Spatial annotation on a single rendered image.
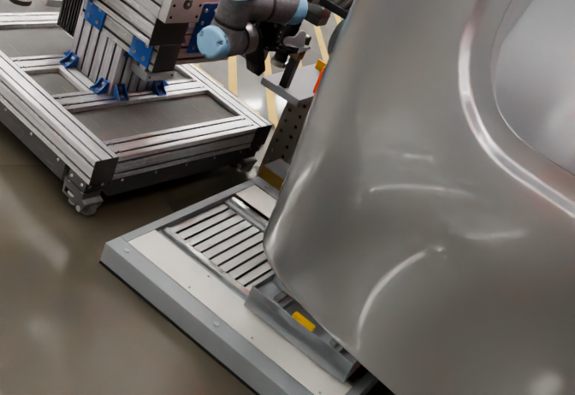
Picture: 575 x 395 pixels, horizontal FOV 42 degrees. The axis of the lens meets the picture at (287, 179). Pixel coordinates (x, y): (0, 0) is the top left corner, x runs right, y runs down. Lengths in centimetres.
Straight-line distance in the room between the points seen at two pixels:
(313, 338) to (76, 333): 63
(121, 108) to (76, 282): 73
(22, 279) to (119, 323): 29
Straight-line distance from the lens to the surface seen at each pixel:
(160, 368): 207
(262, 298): 216
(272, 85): 269
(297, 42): 192
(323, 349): 211
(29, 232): 237
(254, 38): 178
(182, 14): 223
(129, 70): 271
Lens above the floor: 147
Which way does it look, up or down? 29 degrees down
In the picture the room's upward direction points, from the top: 24 degrees clockwise
